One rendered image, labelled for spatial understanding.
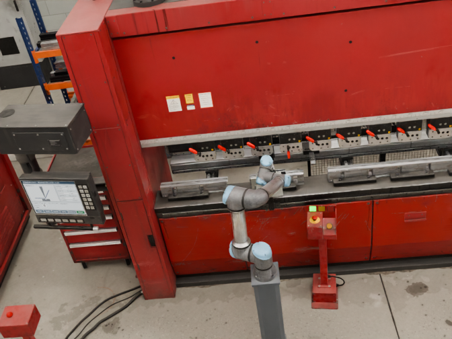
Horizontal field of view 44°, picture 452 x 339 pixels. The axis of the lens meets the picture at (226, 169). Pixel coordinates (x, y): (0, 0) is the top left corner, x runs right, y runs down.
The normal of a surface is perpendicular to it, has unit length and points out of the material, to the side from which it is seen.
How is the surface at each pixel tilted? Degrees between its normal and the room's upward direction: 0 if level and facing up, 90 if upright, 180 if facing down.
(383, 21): 90
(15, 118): 0
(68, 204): 90
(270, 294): 90
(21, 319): 0
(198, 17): 90
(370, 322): 0
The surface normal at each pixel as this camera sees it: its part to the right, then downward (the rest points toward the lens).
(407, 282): -0.14, -0.79
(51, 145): -0.18, 0.61
